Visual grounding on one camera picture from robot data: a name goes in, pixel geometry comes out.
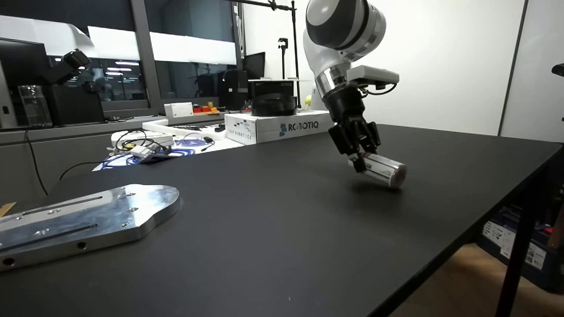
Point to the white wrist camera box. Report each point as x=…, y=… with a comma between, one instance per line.
x=373, y=77

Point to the blue printed paper sheet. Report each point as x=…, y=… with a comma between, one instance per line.
x=187, y=145

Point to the wooden piece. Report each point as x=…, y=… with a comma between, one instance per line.
x=5, y=209

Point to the dark box with white labels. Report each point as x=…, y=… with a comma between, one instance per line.
x=530, y=248

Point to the orange red small object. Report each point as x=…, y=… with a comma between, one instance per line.
x=204, y=108

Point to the small white box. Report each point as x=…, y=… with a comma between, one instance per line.
x=178, y=110

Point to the black stand with crossbar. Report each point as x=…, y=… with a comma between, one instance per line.
x=294, y=54

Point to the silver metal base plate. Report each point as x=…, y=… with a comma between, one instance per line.
x=88, y=223

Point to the black table leg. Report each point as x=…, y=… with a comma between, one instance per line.
x=520, y=248

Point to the black computer monitor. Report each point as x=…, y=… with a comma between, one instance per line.
x=254, y=64

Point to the white pill bottle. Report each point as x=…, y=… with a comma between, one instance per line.
x=384, y=170

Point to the black box with clear lid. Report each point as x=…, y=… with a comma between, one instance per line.
x=271, y=98

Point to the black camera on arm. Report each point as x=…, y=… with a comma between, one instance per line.
x=70, y=63

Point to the black machine with panel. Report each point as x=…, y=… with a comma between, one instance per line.
x=23, y=89

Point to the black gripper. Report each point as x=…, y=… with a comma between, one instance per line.
x=345, y=108

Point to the white Robotiq cardboard box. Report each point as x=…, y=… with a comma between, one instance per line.
x=275, y=126

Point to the black object at wall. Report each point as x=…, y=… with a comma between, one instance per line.
x=558, y=70

